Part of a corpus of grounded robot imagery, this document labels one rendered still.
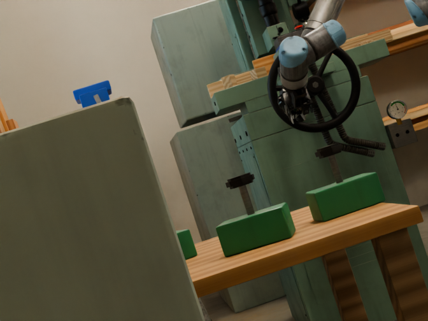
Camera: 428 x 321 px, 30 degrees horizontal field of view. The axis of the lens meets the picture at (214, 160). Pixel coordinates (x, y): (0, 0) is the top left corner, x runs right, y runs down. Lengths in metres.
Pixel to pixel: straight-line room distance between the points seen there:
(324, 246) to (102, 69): 4.14
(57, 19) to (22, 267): 4.94
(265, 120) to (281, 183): 0.21
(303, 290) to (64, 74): 2.90
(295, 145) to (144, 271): 2.34
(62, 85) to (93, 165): 4.85
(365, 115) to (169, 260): 2.40
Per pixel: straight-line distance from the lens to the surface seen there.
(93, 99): 3.40
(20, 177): 0.32
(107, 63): 5.17
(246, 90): 2.64
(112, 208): 0.32
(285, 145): 2.65
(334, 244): 1.11
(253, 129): 2.64
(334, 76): 2.69
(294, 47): 2.11
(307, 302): 2.68
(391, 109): 2.66
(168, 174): 5.11
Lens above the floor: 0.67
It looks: level
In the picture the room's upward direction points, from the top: 18 degrees counter-clockwise
